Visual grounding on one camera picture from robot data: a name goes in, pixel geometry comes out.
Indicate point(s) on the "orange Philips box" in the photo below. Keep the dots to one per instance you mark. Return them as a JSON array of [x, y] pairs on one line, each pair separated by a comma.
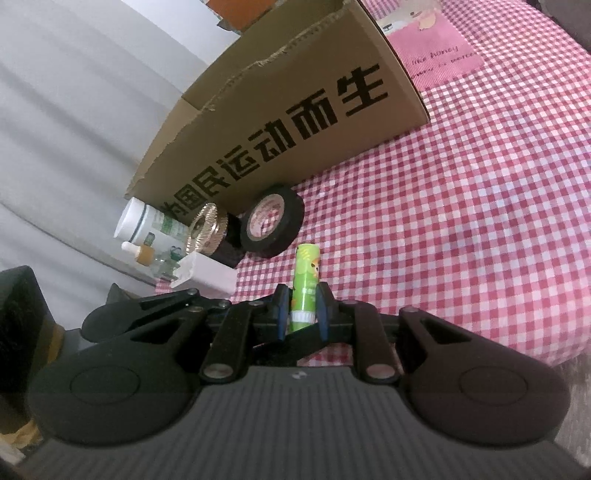
[[238, 15]]

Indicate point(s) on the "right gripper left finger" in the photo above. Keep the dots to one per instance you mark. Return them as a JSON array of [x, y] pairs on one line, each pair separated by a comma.
[[135, 385]]

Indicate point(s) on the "pink checkered tablecloth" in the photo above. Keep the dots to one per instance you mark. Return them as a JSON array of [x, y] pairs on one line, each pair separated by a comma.
[[482, 215]]

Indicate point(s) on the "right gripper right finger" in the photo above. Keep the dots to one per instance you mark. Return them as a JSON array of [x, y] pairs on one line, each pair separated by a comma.
[[462, 384]]

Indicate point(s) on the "small white box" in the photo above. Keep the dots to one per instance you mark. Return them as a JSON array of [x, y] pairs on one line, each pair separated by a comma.
[[211, 278]]

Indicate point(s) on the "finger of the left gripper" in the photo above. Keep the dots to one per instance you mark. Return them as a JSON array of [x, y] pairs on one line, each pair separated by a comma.
[[114, 319]]

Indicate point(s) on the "white curtain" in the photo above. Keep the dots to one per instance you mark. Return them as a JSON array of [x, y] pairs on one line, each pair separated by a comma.
[[85, 86]]

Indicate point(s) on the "small green glass bottle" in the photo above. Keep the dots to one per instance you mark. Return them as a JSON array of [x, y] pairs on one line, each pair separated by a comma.
[[162, 265]]

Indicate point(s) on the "white supplement bottle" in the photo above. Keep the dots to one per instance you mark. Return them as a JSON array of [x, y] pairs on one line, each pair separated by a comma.
[[143, 224]]

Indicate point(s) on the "green glue stick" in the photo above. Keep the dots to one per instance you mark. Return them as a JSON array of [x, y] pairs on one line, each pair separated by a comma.
[[306, 276]]

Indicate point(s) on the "brown cardboard box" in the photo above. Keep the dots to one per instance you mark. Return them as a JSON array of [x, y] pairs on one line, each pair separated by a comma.
[[309, 85]]

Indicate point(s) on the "black tape roll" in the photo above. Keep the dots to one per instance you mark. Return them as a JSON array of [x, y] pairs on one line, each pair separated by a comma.
[[273, 223]]

